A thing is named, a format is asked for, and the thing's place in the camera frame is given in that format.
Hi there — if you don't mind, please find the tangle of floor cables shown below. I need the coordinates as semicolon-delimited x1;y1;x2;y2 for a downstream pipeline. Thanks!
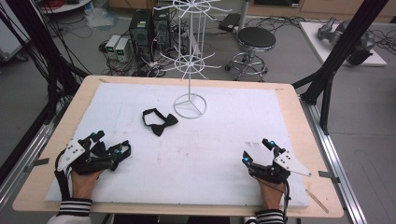
244;15;312;35

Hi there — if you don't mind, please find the aluminium rail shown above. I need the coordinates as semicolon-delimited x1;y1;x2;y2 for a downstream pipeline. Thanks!
0;102;71;209
299;96;369;224

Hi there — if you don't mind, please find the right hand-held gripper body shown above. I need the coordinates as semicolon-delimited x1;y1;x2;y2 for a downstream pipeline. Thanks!
248;148;312;185

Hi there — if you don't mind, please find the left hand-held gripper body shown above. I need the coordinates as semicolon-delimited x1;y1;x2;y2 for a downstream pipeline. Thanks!
56;138;119;175

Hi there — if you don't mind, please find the large black computer tower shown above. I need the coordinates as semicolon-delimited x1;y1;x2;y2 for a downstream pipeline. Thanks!
128;8;154;62

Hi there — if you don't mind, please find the black round stool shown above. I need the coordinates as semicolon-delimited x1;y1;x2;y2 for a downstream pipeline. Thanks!
224;26;277;83

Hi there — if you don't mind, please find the flat black box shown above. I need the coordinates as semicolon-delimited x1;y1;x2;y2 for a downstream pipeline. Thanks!
218;12;242;34

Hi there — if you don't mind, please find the black corrugated cable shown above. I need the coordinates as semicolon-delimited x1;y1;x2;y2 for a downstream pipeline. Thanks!
54;149;73;200

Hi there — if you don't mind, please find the black frame strut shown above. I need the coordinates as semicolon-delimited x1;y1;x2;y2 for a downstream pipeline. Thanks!
291;0;390;136
0;0;90;185

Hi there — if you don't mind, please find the thin black cable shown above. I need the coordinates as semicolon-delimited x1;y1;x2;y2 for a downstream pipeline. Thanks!
280;180;292;224

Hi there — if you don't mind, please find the small black computer tower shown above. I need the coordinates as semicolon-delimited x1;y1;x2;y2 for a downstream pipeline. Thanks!
152;12;172;50

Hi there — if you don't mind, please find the thin wooden stick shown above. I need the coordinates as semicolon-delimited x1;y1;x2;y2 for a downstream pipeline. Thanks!
305;188;330;215

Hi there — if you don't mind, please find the round white table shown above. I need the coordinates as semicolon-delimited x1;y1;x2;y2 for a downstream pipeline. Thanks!
39;0;93;15

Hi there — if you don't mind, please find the white wire display rack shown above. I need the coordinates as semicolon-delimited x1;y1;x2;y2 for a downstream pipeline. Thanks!
153;0;233;119

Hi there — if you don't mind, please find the grey power supply unit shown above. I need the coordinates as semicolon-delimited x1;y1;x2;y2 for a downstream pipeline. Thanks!
105;34;121;60
114;36;132;63

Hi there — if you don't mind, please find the white floor platform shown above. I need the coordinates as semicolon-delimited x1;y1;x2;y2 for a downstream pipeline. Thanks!
298;21;388;67

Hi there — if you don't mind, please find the clear plastic bag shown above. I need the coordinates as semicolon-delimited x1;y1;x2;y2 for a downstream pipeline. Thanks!
83;7;120;30

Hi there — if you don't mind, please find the grey metal bracket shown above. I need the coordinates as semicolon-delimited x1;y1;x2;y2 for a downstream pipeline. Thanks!
23;157;50;174
318;170;341;185

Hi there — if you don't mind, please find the white foam board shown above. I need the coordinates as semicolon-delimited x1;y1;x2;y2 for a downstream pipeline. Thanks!
45;82;311;209

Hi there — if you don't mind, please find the person's right hand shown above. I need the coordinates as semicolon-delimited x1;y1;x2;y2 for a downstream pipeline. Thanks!
258;178;287;211

